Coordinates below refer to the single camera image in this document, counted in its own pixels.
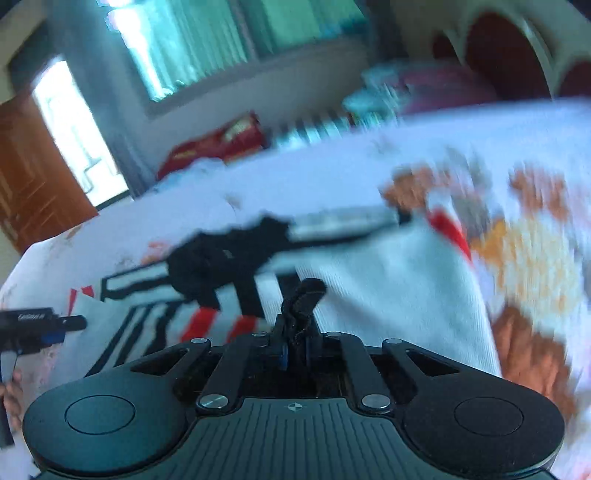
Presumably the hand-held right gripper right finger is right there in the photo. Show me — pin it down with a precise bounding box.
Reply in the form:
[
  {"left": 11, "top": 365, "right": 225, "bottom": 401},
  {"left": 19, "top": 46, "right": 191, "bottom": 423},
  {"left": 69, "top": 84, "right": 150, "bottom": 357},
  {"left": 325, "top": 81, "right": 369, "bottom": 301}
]
[{"left": 295, "top": 323, "right": 462, "bottom": 411}]

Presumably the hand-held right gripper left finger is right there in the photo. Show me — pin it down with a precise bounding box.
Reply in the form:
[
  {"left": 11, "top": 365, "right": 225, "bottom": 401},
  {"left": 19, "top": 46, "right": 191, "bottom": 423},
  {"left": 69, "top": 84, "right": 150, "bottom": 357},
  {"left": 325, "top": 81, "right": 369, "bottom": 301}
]
[{"left": 131, "top": 316, "right": 291, "bottom": 411}]

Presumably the striped knit sweater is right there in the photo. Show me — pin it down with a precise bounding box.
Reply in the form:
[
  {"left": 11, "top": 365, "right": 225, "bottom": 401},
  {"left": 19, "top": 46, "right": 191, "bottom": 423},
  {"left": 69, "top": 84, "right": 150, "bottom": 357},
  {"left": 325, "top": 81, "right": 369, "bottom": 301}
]
[{"left": 69, "top": 203, "right": 504, "bottom": 381}]

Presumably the person's left hand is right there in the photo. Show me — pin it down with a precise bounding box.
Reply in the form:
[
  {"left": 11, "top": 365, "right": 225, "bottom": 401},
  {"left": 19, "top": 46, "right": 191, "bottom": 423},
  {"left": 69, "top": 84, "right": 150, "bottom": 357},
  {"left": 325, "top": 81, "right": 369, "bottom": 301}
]
[{"left": 0, "top": 369, "right": 25, "bottom": 432}]

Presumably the brown wooden door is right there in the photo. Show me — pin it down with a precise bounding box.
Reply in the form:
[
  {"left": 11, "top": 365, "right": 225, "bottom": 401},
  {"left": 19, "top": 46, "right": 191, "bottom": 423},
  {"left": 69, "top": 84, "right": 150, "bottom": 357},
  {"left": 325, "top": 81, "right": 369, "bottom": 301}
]
[{"left": 0, "top": 98, "right": 100, "bottom": 256}]

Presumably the bright glass door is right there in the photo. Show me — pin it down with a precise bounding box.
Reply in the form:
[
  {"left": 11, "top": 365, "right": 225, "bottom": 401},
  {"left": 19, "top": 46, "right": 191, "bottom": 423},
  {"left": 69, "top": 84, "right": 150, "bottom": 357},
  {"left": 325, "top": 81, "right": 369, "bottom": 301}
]
[{"left": 31, "top": 59, "right": 131, "bottom": 208}]

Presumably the light blue cloth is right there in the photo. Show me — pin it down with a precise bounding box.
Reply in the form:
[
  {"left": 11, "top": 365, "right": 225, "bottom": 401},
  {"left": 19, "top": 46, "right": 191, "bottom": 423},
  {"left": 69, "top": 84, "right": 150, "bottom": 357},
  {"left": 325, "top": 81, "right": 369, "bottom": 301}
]
[{"left": 185, "top": 157, "right": 234, "bottom": 180}]

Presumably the red patterned pillow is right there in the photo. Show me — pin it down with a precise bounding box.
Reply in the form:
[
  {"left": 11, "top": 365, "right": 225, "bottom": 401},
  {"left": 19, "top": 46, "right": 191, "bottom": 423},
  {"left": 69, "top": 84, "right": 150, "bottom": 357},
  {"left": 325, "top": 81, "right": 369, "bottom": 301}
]
[{"left": 156, "top": 111, "right": 269, "bottom": 182}]

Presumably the striped grey pillow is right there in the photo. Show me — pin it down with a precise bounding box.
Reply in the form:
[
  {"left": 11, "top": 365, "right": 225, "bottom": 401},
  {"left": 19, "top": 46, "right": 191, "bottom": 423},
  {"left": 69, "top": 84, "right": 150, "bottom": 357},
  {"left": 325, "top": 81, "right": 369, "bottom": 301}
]
[{"left": 272, "top": 107, "right": 357, "bottom": 149}]

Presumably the grey curtain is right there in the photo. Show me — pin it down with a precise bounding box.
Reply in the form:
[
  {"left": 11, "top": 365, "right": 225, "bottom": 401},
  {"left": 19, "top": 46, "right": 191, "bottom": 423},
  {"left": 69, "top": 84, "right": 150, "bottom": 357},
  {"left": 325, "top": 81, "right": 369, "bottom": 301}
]
[{"left": 48, "top": 0, "right": 153, "bottom": 197}]

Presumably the floral bedspread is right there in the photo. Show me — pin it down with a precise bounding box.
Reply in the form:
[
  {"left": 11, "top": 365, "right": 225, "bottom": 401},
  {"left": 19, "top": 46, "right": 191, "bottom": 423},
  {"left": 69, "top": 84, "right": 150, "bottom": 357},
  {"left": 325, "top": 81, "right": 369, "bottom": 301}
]
[{"left": 0, "top": 97, "right": 591, "bottom": 480}]

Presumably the stack of folded blankets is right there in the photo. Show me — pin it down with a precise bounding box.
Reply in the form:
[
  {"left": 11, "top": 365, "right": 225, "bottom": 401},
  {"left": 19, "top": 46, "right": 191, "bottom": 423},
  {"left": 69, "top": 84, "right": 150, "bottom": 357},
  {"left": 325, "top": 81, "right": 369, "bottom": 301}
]
[{"left": 342, "top": 61, "right": 500, "bottom": 126}]

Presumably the window with green curtain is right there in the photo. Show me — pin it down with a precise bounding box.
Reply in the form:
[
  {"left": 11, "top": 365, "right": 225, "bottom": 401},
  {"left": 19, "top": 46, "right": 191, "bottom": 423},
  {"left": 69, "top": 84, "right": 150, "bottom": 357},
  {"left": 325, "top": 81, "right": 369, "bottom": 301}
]
[{"left": 105, "top": 0, "right": 372, "bottom": 103}]

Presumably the dark red headboard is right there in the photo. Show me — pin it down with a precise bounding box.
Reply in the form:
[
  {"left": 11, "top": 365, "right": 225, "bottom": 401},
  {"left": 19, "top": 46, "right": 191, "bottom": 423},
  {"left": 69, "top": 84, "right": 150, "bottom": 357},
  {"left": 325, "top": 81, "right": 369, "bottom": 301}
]
[{"left": 392, "top": 0, "right": 591, "bottom": 101}]

